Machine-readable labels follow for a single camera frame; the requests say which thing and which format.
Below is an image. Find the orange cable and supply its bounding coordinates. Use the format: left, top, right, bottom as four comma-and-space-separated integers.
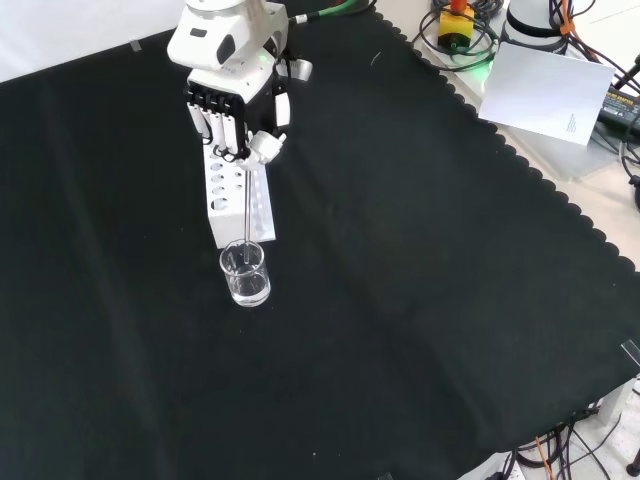
547, 0, 601, 64

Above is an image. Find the yellow stop button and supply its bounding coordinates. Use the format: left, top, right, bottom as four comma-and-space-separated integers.
437, 0, 476, 51

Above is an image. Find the white block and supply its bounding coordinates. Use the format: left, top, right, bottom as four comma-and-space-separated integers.
597, 377, 640, 426

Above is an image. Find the green cable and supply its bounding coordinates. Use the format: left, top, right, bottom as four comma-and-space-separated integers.
289, 0, 376, 26

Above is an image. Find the clear glass rod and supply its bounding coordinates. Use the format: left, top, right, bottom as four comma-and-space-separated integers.
243, 167, 254, 265

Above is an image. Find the black power adapter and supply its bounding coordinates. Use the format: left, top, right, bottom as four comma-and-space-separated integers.
597, 84, 640, 136

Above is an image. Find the pale white board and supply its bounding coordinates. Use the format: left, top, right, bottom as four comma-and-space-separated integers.
477, 41, 616, 147

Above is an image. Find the white test tube rack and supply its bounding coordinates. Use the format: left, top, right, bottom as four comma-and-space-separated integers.
202, 142, 277, 250

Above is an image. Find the black bench cloth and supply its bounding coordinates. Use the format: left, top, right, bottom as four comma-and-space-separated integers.
0, 7, 640, 480

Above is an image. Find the clear glass beaker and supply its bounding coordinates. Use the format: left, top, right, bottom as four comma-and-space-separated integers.
218, 239, 272, 308

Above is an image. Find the black floor cable bundle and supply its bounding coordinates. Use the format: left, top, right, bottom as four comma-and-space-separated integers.
514, 409, 640, 480

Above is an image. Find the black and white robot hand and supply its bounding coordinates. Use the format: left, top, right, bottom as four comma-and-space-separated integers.
182, 49, 315, 172

